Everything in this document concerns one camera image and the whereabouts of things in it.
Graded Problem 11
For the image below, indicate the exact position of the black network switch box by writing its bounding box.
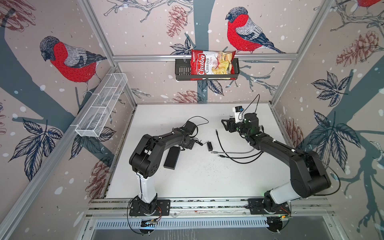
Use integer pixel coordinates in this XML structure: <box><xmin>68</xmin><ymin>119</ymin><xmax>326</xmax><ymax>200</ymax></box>
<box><xmin>164</xmin><ymin>146</ymin><xmax>181</xmax><ymax>170</ymax></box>

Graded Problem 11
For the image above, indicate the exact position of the black power adapter with cord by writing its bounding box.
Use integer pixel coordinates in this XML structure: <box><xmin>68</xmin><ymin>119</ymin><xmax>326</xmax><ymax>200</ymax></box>
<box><xmin>194</xmin><ymin>138</ymin><xmax>213</xmax><ymax>152</ymax></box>

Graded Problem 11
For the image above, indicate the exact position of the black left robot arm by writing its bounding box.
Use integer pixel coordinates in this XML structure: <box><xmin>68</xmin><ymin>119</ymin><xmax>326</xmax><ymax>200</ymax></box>
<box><xmin>129</xmin><ymin>121</ymin><xmax>198</xmax><ymax>213</ymax></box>

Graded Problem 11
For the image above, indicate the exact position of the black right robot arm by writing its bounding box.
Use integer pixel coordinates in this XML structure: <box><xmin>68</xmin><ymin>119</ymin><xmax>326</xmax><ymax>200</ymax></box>
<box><xmin>221</xmin><ymin>113</ymin><xmax>332</xmax><ymax>213</ymax></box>

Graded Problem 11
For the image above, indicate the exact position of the red cassava chips bag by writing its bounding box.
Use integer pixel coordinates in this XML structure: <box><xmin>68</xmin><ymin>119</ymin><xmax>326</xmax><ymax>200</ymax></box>
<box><xmin>190</xmin><ymin>50</ymin><xmax>236</xmax><ymax>76</ymax></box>

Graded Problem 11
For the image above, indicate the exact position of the grey ethernet cable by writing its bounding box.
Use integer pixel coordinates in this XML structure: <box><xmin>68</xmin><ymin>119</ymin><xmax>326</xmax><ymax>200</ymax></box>
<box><xmin>210</xmin><ymin>146</ymin><xmax>258</xmax><ymax>155</ymax></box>

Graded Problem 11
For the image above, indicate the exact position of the black ethernet cable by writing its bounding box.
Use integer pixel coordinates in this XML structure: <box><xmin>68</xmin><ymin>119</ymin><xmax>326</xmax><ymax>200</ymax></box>
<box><xmin>215</xmin><ymin>129</ymin><xmax>265</xmax><ymax>165</ymax></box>

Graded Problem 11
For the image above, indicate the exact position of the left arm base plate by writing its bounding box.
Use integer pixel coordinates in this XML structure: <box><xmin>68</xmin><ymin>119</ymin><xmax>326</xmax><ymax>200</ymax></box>
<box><xmin>128</xmin><ymin>198</ymin><xmax>171</xmax><ymax>217</ymax></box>

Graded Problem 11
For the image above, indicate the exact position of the black wall basket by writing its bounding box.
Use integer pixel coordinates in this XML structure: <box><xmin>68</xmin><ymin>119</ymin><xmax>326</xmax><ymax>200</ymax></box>
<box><xmin>175</xmin><ymin>58</ymin><xmax>240</xmax><ymax>81</ymax></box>

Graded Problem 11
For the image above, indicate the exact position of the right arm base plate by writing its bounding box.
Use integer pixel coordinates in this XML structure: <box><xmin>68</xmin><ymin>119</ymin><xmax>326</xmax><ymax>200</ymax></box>
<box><xmin>246</xmin><ymin>198</ymin><xmax>291</xmax><ymax>215</ymax></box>

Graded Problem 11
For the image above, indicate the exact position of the white wire mesh shelf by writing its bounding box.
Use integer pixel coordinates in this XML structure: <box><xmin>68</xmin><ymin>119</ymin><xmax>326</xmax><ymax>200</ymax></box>
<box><xmin>75</xmin><ymin>73</ymin><xmax>128</xmax><ymax>138</ymax></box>

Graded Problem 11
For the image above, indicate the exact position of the aluminium mounting rail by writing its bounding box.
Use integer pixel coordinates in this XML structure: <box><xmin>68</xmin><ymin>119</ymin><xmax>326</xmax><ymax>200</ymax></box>
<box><xmin>84</xmin><ymin>197</ymin><xmax>336</xmax><ymax>219</ymax></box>

